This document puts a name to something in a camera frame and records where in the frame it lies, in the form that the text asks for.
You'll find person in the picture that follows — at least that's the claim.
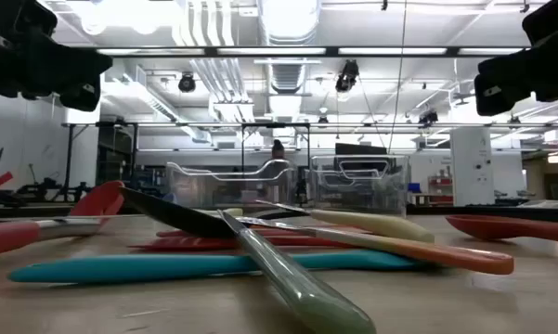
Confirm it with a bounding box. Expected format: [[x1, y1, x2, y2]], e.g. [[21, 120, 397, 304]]
[[262, 138, 298, 205]]

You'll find red spoon with metal handle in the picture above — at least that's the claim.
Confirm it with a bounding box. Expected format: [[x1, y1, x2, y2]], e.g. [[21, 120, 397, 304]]
[[0, 179, 126, 260]]

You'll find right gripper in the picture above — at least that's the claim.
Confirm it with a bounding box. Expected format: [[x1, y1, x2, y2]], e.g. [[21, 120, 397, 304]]
[[474, 0, 558, 117]]

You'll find red shelf rack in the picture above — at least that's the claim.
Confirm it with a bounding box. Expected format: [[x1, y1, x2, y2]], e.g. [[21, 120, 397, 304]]
[[427, 173, 454, 205]]

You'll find black ceiling camera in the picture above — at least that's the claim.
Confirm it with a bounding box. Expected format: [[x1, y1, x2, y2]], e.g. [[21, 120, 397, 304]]
[[334, 58, 360, 94], [417, 109, 440, 128], [177, 71, 198, 94]]

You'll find teal silicone spatula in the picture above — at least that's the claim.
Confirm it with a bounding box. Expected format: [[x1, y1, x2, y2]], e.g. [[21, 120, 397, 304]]
[[7, 249, 422, 285]]

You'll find black slotted spoon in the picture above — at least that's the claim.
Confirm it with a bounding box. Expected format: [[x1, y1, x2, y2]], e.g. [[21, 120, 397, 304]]
[[119, 186, 310, 240]]

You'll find cream-handled table knife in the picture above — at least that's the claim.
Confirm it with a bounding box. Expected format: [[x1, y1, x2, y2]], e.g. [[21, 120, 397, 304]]
[[253, 199, 436, 245]]

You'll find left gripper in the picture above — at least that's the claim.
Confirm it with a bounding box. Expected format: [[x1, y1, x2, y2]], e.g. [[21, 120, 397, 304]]
[[0, 0, 113, 112]]

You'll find black background monitor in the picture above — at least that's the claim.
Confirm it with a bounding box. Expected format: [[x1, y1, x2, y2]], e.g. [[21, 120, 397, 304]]
[[334, 142, 389, 157]]

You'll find white cabinet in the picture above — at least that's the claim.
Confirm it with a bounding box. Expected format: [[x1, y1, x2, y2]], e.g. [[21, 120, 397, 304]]
[[449, 127, 494, 207]]

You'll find narrow clear plastic bin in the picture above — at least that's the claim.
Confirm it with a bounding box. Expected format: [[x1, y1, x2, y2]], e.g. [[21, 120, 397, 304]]
[[308, 154, 410, 218]]

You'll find black metal table frame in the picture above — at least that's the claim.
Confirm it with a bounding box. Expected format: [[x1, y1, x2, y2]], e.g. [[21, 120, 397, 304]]
[[0, 45, 558, 224]]

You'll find black hanging cable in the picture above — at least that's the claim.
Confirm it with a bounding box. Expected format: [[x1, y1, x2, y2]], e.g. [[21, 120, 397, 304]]
[[387, 0, 409, 154]]

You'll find red silicone slotted spoon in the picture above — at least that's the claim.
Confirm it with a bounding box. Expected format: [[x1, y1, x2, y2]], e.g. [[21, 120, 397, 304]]
[[445, 213, 558, 246]]

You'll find wide clear plastic bin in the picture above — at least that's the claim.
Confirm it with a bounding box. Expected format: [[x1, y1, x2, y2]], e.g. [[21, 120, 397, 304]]
[[165, 159, 301, 214]]

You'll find orange-handled table knife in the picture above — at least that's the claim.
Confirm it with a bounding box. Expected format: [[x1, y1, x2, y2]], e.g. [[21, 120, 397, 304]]
[[235, 215, 515, 276]]

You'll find red silicone spatula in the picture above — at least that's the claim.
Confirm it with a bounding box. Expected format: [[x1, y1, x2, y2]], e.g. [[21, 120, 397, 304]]
[[129, 235, 354, 254]]

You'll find black background rig frame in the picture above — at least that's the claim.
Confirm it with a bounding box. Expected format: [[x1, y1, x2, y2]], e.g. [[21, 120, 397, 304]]
[[59, 121, 558, 203]]

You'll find black background machinery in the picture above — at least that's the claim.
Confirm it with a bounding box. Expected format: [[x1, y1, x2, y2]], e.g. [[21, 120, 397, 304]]
[[13, 161, 94, 204]]

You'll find green-handled table knife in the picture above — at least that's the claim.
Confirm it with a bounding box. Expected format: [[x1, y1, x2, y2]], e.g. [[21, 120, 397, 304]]
[[216, 208, 378, 334]]

